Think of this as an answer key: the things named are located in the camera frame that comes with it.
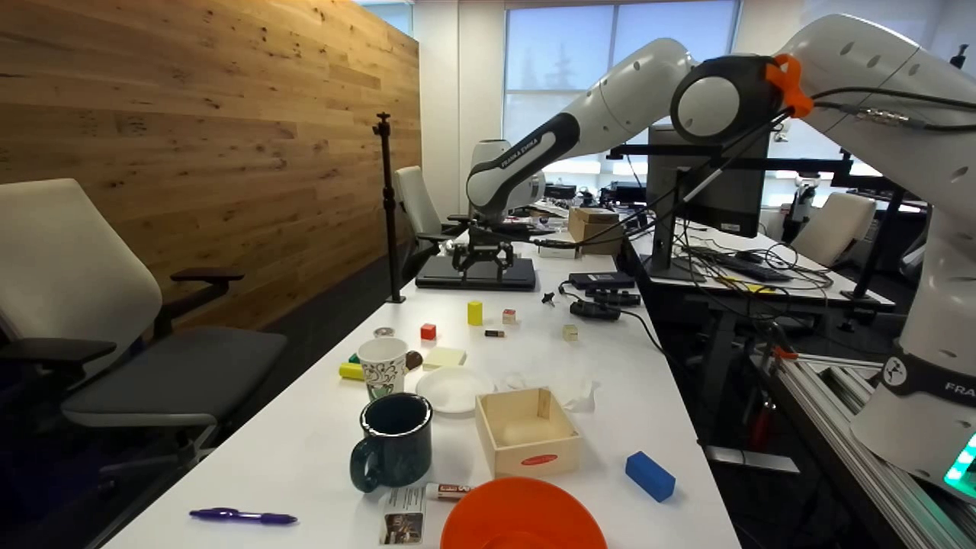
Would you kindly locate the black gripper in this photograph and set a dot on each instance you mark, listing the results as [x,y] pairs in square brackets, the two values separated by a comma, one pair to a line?
[491,243]

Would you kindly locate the yellow block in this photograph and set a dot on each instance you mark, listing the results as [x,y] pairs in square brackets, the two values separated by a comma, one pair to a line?
[475,312]

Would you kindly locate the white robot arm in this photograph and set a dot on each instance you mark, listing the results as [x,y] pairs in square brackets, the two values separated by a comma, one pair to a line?
[877,97]

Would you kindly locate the red letter alphabet block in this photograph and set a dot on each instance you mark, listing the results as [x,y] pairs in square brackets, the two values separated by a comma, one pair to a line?
[510,316]

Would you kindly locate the small red block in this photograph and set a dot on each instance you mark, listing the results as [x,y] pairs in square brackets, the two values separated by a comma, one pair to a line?
[427,333]

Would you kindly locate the blue rectangular block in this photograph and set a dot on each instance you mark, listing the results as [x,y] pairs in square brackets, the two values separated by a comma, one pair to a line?
[650,478]

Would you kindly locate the white chair behind table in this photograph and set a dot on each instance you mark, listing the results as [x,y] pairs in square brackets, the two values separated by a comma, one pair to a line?
[427,226]

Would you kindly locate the cardboard box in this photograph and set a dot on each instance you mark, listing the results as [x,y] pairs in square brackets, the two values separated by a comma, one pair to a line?
[596,230]

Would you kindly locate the patterned paper cup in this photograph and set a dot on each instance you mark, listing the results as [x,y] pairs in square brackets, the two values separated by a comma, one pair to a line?
[382,364]

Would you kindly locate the white paper plate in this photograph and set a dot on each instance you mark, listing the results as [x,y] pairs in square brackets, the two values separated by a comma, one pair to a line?
[452,392]

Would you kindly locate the wooden open box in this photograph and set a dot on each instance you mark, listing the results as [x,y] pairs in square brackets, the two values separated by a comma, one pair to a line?
[528,433]

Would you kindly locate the black computer monitor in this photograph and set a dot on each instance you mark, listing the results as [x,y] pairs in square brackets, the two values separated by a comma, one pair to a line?
[712,183]

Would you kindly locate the dark green enamel mug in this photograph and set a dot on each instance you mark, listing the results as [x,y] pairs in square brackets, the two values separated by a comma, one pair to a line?
[394,446]

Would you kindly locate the orange plastic bowl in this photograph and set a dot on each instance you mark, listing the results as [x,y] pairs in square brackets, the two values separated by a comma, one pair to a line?
[518,515]

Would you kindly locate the small picture card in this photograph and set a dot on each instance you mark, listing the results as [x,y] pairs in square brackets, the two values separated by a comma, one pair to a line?
[404,528]

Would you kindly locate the purple pen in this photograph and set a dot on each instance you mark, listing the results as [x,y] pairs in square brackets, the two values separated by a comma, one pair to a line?
[241,516]

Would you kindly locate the grey office chair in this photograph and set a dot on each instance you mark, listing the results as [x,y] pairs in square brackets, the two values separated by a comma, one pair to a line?
[68,278]

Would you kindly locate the black camera stand pole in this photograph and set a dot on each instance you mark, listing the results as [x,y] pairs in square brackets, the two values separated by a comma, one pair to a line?
[387,202]

